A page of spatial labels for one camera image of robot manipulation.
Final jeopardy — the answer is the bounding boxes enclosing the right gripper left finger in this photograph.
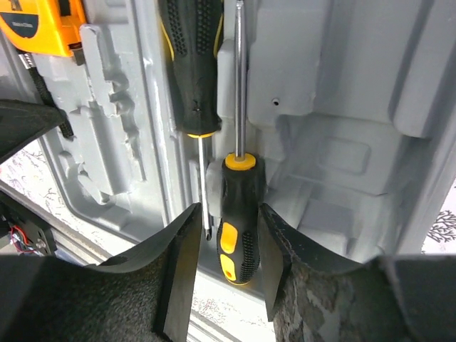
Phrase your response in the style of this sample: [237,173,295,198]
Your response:
[1,204,202,341]

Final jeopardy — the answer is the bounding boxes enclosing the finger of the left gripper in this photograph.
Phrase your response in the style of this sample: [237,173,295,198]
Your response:
[1,99,66,162]

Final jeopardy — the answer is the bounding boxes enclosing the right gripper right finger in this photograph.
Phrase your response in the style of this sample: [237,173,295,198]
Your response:
[258,204,455,341]

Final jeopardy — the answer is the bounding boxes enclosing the orange tape measure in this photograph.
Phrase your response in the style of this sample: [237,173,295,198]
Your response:
[0,0,88,138]

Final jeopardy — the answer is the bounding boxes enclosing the small yellow black screwdriver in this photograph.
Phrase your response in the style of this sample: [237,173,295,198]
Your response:
[217,1,265,286]

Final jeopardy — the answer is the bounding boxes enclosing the aluminium front rail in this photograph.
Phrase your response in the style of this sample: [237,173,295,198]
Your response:
[1,182,275,341]

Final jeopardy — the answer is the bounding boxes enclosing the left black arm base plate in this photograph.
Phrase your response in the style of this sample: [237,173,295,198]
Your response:
[1,191,57,256]

